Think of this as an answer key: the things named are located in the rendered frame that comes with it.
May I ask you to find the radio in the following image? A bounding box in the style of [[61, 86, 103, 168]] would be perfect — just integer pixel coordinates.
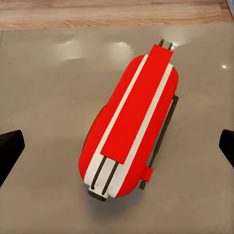
[[78, 40, 179, 201]]

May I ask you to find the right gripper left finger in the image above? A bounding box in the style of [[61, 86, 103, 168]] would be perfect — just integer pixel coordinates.
[[0, 130, 25, 187]]

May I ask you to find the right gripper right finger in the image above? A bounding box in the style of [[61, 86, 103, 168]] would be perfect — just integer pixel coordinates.
[[219, 130, 234, 168]]

